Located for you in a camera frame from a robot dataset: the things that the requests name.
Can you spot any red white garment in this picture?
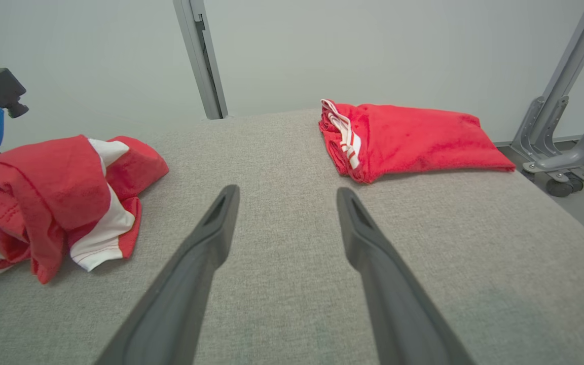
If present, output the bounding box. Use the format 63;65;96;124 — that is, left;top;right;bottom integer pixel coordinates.
0;134;170;284

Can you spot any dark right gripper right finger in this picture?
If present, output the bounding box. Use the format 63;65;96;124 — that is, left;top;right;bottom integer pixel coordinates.
336;187;477;365

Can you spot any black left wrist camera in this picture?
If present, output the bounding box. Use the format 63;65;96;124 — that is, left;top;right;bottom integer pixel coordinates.
0;67;30;119

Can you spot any grey partition post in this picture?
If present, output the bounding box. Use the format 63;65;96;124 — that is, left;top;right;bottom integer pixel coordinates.
173;0;229;120

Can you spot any grey metal partition stand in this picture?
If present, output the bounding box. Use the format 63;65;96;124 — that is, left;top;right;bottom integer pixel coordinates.
510;0;584;183

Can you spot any black caster wheel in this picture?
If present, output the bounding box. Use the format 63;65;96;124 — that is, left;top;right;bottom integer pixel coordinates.
546;172;584;198

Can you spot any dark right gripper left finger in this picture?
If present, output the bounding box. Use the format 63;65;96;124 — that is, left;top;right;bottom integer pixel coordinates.
94;185;241;365

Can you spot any red white basketball jersey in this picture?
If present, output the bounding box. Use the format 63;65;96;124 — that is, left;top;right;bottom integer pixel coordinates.
319;99;517;184

